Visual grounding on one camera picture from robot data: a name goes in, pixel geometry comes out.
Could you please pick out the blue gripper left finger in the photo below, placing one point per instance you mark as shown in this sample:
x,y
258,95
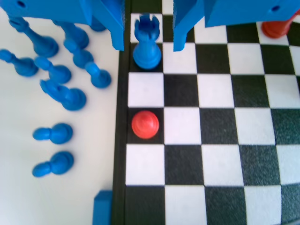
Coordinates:
x,y
47,9

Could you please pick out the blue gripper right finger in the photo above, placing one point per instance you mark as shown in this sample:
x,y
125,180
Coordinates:
x,y
246,11

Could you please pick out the blue chess rook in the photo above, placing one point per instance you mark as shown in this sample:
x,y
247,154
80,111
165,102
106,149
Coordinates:
x,y
146,52
77,35

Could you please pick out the red chess queen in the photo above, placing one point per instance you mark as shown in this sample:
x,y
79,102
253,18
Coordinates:
x,y
274,29

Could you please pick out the blue chess bishop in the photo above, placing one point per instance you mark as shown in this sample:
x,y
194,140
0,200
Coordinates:
x,y
44,45

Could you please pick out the blue chess knight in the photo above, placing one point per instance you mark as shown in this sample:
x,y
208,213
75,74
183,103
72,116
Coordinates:
x,y
98,27
72,99

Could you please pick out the blue chess pawn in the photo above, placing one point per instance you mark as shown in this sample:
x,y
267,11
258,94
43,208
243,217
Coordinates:
x,y
82,58
59,73
61,131
62,161
100,79
24,66

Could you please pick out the red chess pawn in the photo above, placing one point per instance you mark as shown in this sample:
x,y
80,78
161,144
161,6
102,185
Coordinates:
x,y
145,124

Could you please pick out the black and white chessboard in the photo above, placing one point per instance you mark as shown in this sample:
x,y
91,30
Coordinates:
x,y
180,89

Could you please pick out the blue base plate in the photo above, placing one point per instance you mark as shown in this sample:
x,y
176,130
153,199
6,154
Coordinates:
x,y
103,208

